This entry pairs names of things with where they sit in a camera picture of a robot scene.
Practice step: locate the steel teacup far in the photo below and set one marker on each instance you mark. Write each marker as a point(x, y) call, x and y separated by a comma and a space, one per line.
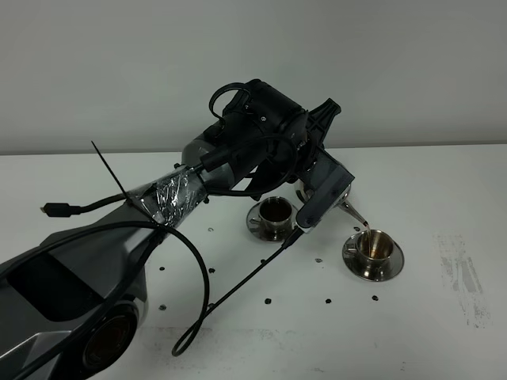
point(273, 209)

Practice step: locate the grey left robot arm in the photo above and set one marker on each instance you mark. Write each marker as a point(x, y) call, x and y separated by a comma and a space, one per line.
point(71, 306)

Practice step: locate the loose black usb plug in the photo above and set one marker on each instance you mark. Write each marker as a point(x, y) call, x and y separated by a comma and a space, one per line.
point(65, 210)

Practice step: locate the stainless steel teapot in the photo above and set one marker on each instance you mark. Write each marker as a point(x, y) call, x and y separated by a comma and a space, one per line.
point(304, 193)

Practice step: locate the steel saucer far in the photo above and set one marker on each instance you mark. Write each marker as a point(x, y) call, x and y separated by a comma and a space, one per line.
point(269, 231)

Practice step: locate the steel teacup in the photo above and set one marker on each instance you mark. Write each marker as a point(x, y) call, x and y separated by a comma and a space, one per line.
point(369, 246)
point(273, 209)

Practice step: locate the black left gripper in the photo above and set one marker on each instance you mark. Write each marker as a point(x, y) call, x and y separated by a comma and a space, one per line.
point(269, 139)

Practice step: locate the black cable tie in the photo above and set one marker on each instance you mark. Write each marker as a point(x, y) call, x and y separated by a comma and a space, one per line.
point(128, 198)

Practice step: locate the steel teacup near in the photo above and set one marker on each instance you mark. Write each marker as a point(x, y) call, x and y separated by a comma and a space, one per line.
point(369, 246)

